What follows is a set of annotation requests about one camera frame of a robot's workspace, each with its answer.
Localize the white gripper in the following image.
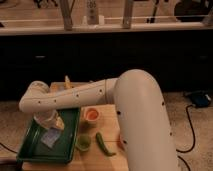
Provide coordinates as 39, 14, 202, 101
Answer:
34, 110, 65, 130

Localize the blue sponge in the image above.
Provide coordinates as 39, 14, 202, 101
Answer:
41, 129, 61, 148

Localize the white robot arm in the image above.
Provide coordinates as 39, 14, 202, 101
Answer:
19, 69, 181, 171

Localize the green plastic tray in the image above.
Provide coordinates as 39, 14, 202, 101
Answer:
17, 108, 80, 163

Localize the green small cup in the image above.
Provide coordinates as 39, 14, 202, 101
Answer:
76, 134, 91, 152

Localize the orange small cup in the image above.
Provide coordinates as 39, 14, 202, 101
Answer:
83, 108, 100, 125

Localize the green chili pepper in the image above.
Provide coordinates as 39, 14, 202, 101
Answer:
95, 132, 116, 157

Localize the wooden cutting board table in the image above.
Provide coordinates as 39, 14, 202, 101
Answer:
21, 81, 130, 171

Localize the red bowl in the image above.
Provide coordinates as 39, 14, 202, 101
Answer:
117, 134, 124, 150

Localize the white remote on stand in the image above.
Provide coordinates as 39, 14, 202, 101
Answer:
86, 0, 99, 25

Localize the dark blue floor device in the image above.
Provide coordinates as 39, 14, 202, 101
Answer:
190, 93, 211, 108

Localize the black bag on shelf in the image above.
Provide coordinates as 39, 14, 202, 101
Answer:
174, 0, 213, 22

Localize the left wooden post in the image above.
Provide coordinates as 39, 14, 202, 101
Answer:
59, 0, 73, 31

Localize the wooden post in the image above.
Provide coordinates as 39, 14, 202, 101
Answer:
59, 0, 73, 31
122, 0, 134, 29

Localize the right wooden post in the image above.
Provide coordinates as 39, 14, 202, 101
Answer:
122, 0, 134, 29

